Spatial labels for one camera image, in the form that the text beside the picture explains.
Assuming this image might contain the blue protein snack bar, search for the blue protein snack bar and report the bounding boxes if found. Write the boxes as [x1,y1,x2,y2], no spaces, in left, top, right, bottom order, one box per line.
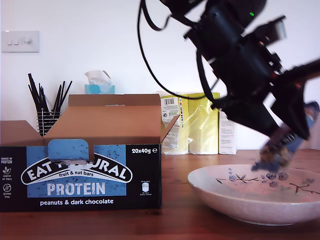
[250,100,320,174]

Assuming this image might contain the small white printed carton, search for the small white printed carton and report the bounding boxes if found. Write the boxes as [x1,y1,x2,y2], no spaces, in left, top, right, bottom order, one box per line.
[218,109,238,155]

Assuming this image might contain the white floral ceramic plate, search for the white floral ceramic plate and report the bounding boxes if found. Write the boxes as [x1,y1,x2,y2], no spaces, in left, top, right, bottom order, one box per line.
[186,163,320,226]

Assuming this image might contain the teal tissue box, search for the teal tissue box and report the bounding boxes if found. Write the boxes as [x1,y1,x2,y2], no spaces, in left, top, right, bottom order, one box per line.
[84,84,116,95]

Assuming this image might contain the Eat Natural protein bars carton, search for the Eat Natural protein bars carton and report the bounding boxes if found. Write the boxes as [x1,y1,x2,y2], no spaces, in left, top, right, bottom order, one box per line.
[0,93,181,213]

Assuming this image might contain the yellow paper towel pack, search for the yellow paper towel pack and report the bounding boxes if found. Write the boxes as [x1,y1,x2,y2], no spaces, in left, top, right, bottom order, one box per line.
[156,91,221,156]

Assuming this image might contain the white paper tissue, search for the white paper tissue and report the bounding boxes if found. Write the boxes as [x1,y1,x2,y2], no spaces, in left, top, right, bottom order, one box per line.
[84,70,112,86]

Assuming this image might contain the thick black cable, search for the thick black cable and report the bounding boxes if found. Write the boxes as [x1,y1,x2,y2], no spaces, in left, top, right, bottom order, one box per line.
[195,48,226,110]

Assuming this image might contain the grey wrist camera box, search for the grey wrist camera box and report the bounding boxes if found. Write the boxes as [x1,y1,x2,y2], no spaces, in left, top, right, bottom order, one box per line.
[258,15,288,48]

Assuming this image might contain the thin black cable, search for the thin black cable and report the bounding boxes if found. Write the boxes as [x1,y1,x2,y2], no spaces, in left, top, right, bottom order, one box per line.
[142,0,174,32]
[136,0,218,103]

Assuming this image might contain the wire straw holder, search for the wire straw holder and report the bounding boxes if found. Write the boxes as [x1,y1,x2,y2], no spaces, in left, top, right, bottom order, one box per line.
[36,110,62,138]

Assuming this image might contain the white wall light switch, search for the white wall light switch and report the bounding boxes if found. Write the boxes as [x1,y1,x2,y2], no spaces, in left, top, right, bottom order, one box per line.
[1,30,40,54]

